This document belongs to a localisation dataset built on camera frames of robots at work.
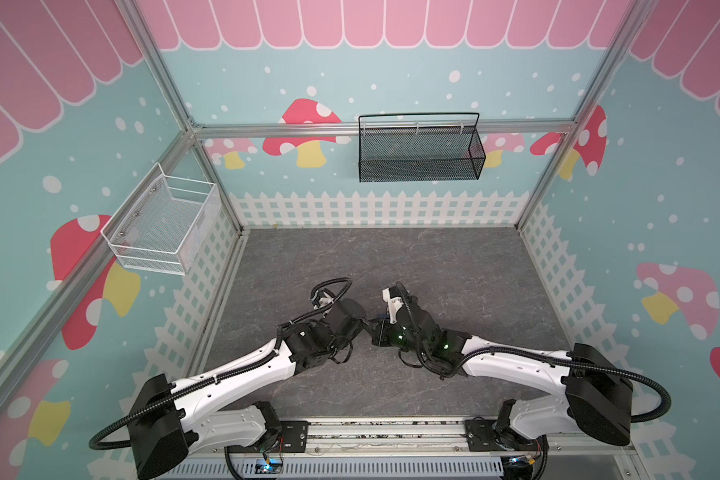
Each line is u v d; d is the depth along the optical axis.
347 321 0.56
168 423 0.39
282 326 0.57
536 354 0.48
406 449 0.74
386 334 0.69
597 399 0.42
